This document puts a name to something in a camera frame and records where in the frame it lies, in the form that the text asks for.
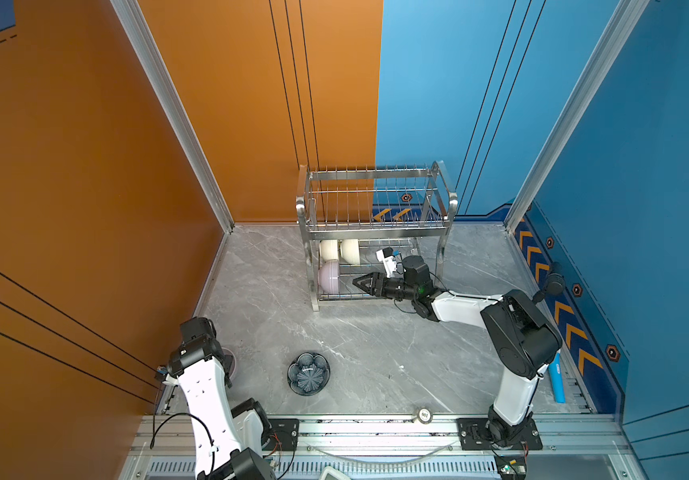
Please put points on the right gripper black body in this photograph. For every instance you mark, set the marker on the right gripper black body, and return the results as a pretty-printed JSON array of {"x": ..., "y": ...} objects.
[{"x": 397, "y": 289}]

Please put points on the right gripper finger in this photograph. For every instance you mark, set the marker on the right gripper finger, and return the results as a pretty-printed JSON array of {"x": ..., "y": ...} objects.
[
  {"x": 368, "y": 278},
  {"x": 369, "y": 287}
]

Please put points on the lilac bowl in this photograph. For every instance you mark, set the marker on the lilac bowl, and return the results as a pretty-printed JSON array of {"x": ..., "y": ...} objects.
[
  {"x": 229, "y": 363},
  {"x": 329, "y": 277}
]

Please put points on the cream white bowl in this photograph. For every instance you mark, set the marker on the cream white bowl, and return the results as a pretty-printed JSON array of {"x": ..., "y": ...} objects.
[
  {"x": 329, "y": 250},
  {"x": 350, "y": 251}
]

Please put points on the cream white bowl top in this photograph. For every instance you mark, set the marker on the cream white bowl top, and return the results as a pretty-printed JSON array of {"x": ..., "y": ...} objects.
[{"x": 329, "y": 250}]

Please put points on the stainless steel dish rack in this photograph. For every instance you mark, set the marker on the stainless steel dish rack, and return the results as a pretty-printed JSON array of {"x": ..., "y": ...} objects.
[{"x": 392, "y": 206}]

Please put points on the dark blue patterned bowl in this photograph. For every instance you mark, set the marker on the dark blue patterned bowl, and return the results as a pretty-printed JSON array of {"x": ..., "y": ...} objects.
[{"x": 309, "y": 374}]

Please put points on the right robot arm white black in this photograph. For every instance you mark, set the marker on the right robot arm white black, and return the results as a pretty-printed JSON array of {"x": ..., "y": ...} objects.
[{"x": 525, "y": 341}]

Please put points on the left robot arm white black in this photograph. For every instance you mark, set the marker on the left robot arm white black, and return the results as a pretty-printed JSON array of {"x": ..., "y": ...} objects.
[{"x": 228, "y": 441}]

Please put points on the small round silver knob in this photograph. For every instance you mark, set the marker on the small round silver knob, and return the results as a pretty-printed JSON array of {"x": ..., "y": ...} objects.
[{"x": 424, "y": 415}]

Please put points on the black microphone stand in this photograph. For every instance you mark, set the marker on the black microphone stand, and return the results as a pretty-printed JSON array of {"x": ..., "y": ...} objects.
[{"x": 554, "y": 283}]

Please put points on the blue toy microphone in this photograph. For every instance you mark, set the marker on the blue toy microphone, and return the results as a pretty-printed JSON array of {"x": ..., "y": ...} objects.
[{"x": 556, "y": 381}]

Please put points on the green circuit board left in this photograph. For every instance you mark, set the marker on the green circuit board left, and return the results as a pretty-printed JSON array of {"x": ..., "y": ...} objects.
[{"x": 253, "y": 468}]

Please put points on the green circuit board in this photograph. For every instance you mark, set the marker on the green circuit board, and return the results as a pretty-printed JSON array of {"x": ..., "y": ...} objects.
[
  {"x": 253, "y": 468},
  {"x": 511, "y": 468}
]

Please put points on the green circuit board right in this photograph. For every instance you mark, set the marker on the green circuit board right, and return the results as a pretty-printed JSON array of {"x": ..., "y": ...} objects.
[{"x": 511, "y": 468}]

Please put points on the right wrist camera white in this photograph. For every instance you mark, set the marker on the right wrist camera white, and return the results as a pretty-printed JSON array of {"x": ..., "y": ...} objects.
[{"x": 390, "y": 260}]

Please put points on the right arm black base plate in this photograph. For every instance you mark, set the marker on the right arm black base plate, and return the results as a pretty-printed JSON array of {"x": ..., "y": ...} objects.
[{"x": 477, "y": 433}]

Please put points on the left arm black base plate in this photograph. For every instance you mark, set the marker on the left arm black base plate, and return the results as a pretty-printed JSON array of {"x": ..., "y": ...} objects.
[{"x": 281, "y": 434}]

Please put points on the aluminium front rail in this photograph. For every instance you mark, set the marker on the aluminium front rail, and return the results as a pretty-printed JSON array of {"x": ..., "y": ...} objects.
[{"x": 575, "y": 446}]

